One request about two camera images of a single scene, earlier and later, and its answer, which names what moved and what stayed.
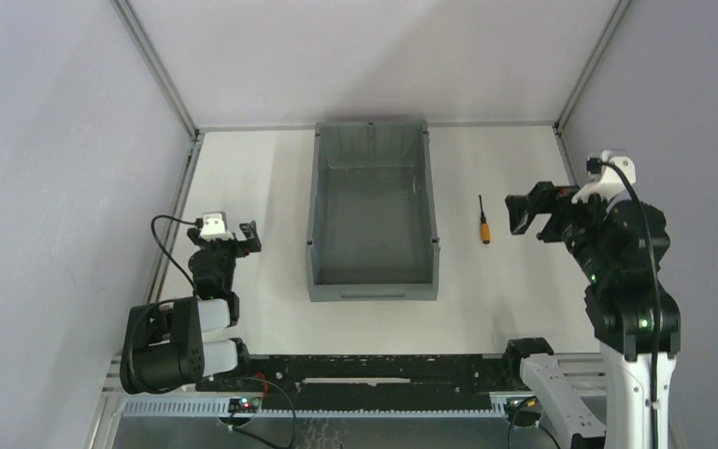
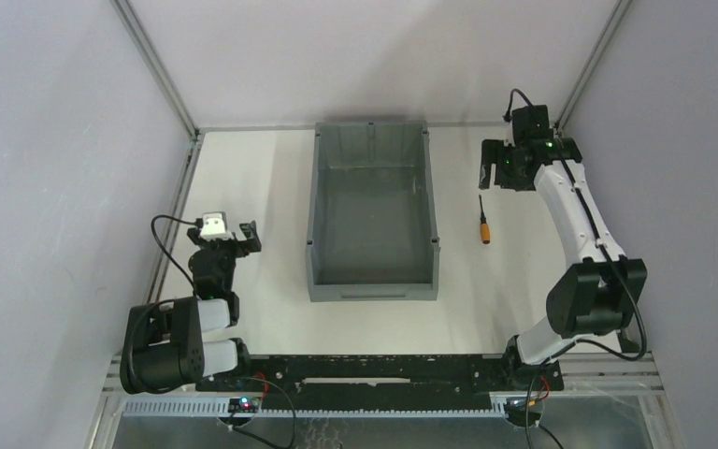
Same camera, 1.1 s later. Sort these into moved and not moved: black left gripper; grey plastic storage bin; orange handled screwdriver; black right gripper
Moved: black right gripper
Not moved: grey plastic storage bin; black left gripper; orange handled screwdriver
